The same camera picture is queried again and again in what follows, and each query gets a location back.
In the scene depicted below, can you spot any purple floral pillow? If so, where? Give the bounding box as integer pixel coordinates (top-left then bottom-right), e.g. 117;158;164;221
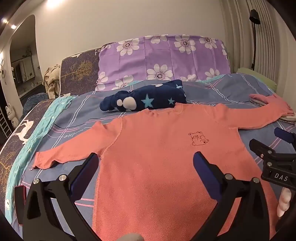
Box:
96;34;232;91

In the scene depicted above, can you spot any dark brown patterned pillow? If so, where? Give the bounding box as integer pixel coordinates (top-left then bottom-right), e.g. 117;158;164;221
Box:
0;47;102;218

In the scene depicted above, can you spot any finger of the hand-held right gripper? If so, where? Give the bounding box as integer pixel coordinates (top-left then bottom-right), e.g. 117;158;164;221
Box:
249;138;278;164
274;127;296;146

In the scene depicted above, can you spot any person's right hand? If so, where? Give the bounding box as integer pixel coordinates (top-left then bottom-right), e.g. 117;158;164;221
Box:
277;186;292;217

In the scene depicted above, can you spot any green pillow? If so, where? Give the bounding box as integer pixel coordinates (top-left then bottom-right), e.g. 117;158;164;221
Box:
236;67;278;92

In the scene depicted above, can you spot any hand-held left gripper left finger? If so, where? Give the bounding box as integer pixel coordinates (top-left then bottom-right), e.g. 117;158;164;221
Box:
22;152;102;241

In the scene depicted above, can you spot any arched wall mirror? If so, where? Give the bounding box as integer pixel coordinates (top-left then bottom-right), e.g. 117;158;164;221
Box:
9;15;43;102

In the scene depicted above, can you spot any beige clothes pile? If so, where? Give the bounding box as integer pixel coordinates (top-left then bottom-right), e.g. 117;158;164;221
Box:
42;65;62;99

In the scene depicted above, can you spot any teal quilt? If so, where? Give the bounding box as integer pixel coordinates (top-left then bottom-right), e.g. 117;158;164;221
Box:
5;95;77;216

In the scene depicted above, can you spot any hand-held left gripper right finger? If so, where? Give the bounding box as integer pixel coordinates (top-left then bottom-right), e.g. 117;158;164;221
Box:
193;152;271;241

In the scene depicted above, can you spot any pink long-sleeve shirt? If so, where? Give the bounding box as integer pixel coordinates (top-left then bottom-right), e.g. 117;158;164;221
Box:
30;96;294;239

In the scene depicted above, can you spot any navy star print plush garment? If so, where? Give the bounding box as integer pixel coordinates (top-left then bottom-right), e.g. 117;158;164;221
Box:
99;79;187;112

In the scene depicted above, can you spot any stack of folded clothes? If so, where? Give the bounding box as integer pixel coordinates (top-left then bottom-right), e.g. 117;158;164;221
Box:
249;93;296;124

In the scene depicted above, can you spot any black floor lamp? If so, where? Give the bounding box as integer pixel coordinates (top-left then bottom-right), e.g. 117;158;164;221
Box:
249;9;262;71

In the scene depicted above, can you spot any white cat figurine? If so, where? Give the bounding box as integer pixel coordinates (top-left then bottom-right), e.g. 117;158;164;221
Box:
3;103;19;127

